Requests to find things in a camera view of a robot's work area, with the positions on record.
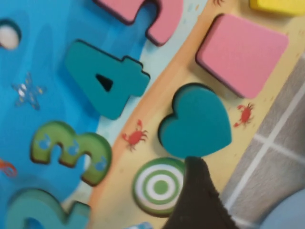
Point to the teal number two piece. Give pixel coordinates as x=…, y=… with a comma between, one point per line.
x=35, y=207

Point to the pink square piece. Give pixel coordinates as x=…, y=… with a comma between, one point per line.
x=240, y=55

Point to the teal number four piece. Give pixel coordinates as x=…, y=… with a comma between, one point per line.
x=95, y=78

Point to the grey checked tablecloth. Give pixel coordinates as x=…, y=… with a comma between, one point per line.
x=281, y=143

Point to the teal heart piece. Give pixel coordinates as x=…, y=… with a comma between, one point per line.
x=197, y=124

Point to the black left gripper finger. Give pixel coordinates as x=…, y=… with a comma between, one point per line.
x=197, y=202

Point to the light blue bowl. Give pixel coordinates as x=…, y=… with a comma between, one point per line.
x=286, y=214

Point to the pink number five piece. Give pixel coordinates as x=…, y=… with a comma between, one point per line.
x=164, y=19

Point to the colourful wooden puzzle board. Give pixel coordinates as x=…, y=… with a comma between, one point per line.
x=35, y=59

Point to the yellow pentagon piece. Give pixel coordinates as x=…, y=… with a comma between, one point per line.
x=278, y=6

